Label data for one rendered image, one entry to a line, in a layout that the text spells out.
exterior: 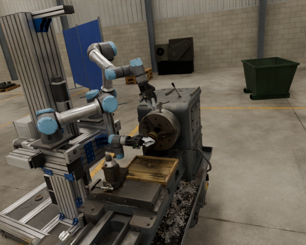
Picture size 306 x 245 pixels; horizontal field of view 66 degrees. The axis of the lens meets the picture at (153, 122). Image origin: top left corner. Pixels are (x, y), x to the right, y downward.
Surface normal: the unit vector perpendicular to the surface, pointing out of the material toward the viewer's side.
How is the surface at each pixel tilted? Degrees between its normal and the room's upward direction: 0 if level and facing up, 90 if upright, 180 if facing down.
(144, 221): 0
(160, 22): 90
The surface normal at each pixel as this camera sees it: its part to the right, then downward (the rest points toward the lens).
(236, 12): -0.32, 0.36
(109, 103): 0.53, 0.23
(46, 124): 0.30, 0.32
